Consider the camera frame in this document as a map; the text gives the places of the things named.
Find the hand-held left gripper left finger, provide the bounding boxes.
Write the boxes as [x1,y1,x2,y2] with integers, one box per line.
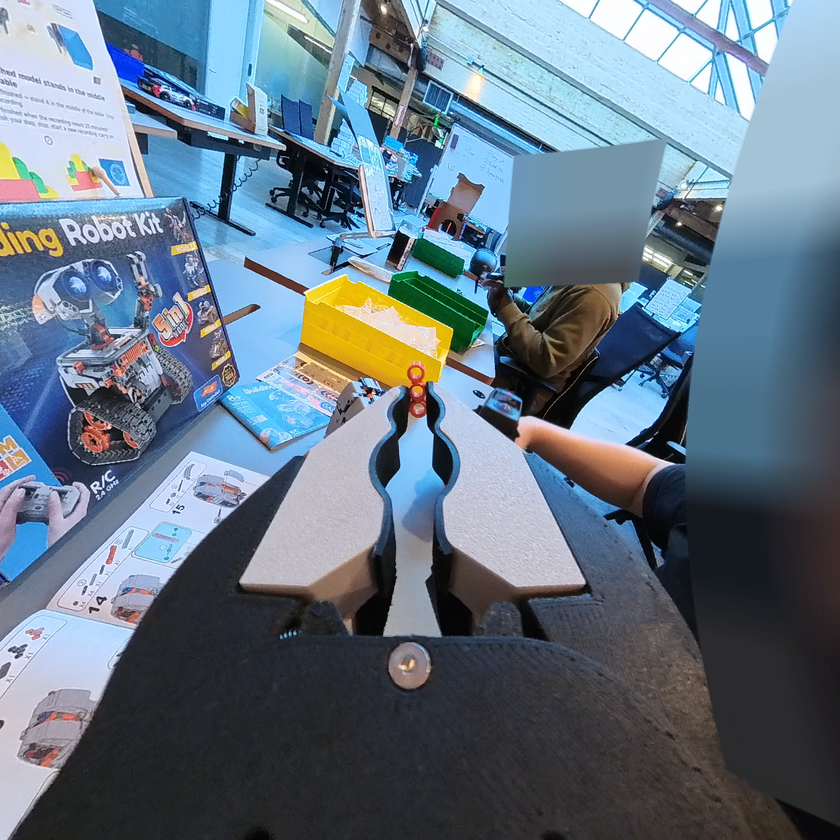
[239,386,408,636]

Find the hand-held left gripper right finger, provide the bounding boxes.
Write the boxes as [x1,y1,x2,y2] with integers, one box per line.
[425,385,588,636]

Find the person's right forearm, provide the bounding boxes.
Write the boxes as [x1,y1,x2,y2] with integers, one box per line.
[515,416,677,519]

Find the grey desk with brown edge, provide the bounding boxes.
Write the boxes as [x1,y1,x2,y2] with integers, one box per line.
[244,233,496,385]

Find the long desk with chairs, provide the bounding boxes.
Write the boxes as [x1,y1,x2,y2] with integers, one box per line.
[269,125,368,231]

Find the blue instruction booklet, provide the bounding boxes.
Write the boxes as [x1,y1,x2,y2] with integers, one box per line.
[220,384,336,450]

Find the green plastic bin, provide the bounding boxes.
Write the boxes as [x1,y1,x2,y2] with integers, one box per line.
[388,270,490,354]
[412,238,468,278]

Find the dark grey motor assembly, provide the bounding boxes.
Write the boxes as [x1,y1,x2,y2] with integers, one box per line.
[325,379,388,437]

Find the dark blue office chair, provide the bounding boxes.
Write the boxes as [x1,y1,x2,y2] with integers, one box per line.
[538,305,685,427]

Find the printed colour leaflet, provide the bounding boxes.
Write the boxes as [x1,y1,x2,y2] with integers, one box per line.
[256,354,368,421]

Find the yellow bin with clear bags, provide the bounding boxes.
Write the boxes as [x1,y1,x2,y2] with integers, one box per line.
[300,274,455,388]

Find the printed instruction sheet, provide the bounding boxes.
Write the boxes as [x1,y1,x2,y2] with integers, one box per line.
[0,451,270,821]

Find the small wooden box stand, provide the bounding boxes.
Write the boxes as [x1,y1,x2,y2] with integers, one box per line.
[386,223,421,271]

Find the brown cardboard cutout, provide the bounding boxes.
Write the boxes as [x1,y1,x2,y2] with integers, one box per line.
[433,172,487,240]

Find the white whiteboard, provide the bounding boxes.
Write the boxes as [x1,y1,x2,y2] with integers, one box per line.
[427,125,516,234]

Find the white tilted stand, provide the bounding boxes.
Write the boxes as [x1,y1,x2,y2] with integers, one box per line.
[341,95,398,240]

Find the blue cardboard kit box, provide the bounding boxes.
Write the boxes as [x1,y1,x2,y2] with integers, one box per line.
[0,197,240,585]

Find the open cardboard box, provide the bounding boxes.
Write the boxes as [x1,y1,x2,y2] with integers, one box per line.
[230,82,270,135]

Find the black car model box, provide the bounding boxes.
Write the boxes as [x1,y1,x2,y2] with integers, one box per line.
[136,66,227,120]

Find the white printed board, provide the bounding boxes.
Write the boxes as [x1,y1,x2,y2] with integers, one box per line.
[0,0,145,201]

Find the wooden post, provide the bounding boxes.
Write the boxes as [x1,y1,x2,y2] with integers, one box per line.
[314,0,363,145]

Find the wooden shelf frame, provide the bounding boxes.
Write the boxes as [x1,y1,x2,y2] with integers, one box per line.
[128,125,155,198]

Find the desk with coiled cable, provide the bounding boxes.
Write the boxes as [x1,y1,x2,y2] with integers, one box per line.
[121,79,286,237]

